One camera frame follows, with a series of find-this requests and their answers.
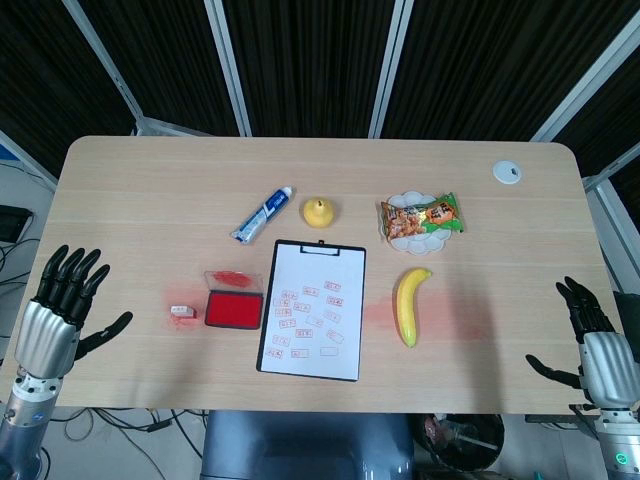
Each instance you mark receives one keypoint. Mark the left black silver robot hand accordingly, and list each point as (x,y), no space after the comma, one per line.
(45,330)

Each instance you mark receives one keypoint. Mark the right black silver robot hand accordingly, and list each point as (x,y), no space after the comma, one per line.
(605,360)

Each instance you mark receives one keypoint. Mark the white and red stamp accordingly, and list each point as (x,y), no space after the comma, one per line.
(182,313)

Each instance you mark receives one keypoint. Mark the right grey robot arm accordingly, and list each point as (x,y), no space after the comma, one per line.
(620,445)

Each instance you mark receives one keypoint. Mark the red ink pad case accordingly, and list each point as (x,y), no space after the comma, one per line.
(233,310)

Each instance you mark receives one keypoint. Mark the black electronic box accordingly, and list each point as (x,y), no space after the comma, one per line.
(12,225)

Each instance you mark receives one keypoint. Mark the black trash bin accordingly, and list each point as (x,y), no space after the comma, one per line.
(470,445)

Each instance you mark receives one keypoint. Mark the yellow banana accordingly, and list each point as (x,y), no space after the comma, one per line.
(407,310)

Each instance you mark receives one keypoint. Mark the black clipboard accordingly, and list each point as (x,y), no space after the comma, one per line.
(260,320)

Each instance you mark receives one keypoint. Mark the white flower-shaped plate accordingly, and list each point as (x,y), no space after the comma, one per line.
(417,245)

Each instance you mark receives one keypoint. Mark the green orange snack bag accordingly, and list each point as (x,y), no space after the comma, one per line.
(425,217)

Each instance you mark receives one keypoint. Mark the blue white toothpaste tube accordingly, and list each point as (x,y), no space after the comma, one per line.
(262,215)

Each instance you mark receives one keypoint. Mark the white stamped paper sheet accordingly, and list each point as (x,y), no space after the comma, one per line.
(345,360)

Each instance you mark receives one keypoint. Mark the blue-grey robot torso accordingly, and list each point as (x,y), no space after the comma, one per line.
(305,445)

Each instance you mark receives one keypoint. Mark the yellow pear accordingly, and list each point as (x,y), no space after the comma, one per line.
(317,214)

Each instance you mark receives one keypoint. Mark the white partition post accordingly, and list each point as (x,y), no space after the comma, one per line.
(230,70)
(105,70)
(585,80)
(392,65)

